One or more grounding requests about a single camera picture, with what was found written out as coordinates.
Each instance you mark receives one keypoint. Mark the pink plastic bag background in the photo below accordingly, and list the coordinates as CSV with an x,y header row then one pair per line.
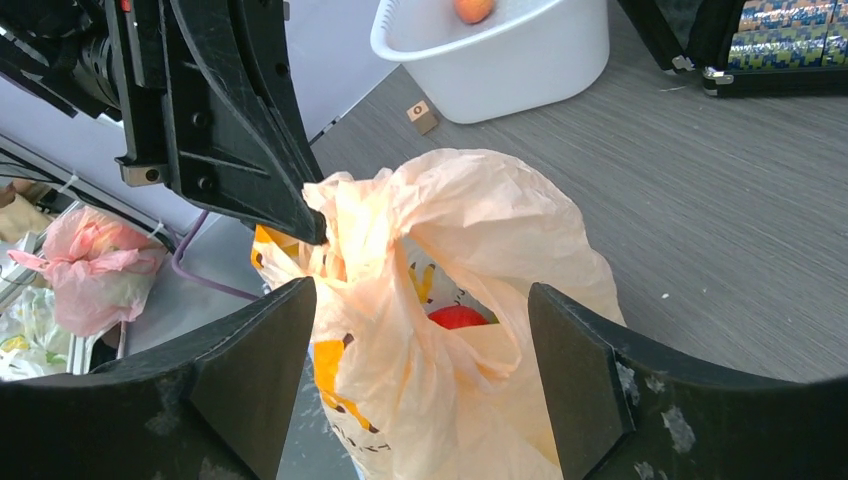
x,y
100,269

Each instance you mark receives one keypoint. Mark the red fake apple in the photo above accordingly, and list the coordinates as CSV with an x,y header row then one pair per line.
x,y
457,316

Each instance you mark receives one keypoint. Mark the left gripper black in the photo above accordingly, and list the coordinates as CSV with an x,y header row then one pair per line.
x,y
236,142

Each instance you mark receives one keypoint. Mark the translucent plastic bag banana print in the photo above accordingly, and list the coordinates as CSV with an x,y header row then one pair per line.
x,y
421,343

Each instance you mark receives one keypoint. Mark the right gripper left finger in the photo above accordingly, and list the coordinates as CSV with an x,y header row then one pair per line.
x,y
214,403

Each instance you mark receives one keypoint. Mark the white plastic bags background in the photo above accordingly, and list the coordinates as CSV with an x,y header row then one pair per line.
x,y
33,344

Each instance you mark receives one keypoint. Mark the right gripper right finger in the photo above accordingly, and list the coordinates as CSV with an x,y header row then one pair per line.
x,y
624,406

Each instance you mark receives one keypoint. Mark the small wooden cube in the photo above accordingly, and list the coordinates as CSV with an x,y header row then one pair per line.
x,y
422,117

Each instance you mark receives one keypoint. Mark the white plastic basin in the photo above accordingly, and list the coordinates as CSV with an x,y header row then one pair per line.
x,y
524,55

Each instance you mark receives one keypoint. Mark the black poker chip case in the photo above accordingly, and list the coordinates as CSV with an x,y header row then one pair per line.
x,y
748,48

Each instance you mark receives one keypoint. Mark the orange fake peach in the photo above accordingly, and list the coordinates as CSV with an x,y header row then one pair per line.
x,y
473,11

